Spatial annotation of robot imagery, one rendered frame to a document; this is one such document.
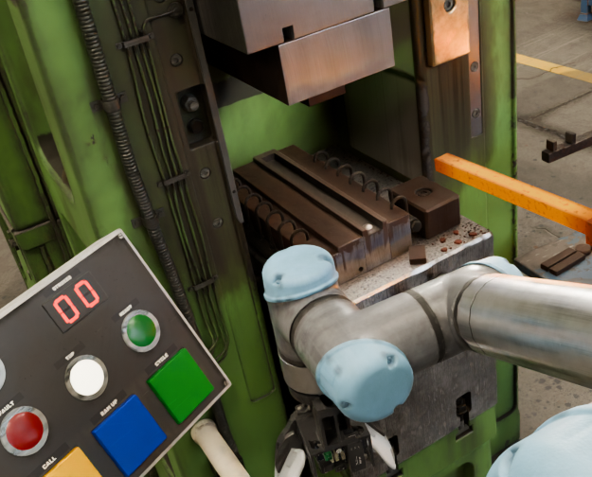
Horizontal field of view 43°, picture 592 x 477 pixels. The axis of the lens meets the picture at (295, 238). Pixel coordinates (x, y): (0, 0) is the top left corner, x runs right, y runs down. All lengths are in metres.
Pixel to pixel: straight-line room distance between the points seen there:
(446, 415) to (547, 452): 1.30
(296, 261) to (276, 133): 1.00
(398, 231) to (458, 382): 0.38
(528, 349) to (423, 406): 0.97
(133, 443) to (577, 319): 0.64
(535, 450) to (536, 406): 2.05
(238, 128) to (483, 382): 0.76
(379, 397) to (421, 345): 0.06
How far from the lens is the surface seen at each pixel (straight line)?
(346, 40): 1.18
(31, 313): 1.00
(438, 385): 1.56
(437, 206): 1.41
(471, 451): 1.78
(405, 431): 1.57
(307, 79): 1.16
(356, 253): 1.33
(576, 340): 0.55
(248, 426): 1.61
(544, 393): 2.43
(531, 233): 3.12
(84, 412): 1.01
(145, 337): 1.05
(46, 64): 1.16
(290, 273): 0.73
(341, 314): 0.70
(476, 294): 0.67
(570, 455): 0.33
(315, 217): 1.40
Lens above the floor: 1.70
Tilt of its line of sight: 32 degrees down
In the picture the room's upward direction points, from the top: 11 degrees counter-clockwise
